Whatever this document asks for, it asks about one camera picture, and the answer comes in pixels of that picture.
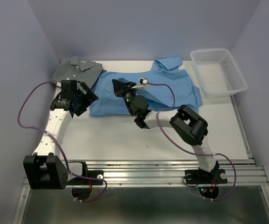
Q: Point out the white plastic mesh basket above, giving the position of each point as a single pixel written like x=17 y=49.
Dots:
x=218 y=73

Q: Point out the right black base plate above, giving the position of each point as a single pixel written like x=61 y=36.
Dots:
x=197 y=176

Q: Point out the folded grey button shirt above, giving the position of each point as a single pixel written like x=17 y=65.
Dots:
x=80 y=69

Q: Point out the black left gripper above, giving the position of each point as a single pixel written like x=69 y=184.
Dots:
x=89 y=95

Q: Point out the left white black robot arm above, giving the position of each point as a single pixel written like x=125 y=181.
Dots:
x=47 y=167

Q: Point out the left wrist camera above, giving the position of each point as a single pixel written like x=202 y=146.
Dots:
x=68 y=87

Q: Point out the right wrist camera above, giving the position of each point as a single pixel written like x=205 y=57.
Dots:
x=142 y=84

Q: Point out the folded blue plaid shirt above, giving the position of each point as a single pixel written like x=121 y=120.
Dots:
x=97 y=81

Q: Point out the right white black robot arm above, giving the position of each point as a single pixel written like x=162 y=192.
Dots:
x=188 y=124

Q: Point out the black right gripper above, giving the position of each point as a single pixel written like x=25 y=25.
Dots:
x=121 y=87

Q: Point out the aluminium mounting rail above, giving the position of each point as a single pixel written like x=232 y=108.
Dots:
x=161 y=173

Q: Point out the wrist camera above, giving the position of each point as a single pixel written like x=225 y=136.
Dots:
x=68 y=87
x=142 y=84

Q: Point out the light blue long sleeve shirt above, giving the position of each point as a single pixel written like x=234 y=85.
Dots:
x=170 y=86

